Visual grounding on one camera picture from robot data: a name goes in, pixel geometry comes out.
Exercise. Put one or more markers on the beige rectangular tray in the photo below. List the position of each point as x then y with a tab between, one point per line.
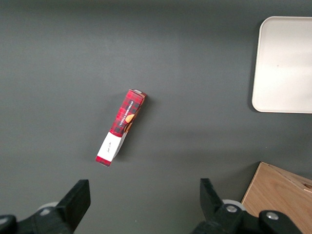
285	68

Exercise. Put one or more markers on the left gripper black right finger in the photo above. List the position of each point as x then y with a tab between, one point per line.
219	219

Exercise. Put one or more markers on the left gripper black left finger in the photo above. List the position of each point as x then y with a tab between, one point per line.
68	212

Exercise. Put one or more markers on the wooden two-drawer cabinet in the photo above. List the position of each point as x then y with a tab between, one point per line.
275	190

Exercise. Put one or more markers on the red plaid shortbread box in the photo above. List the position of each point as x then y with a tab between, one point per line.
126	114

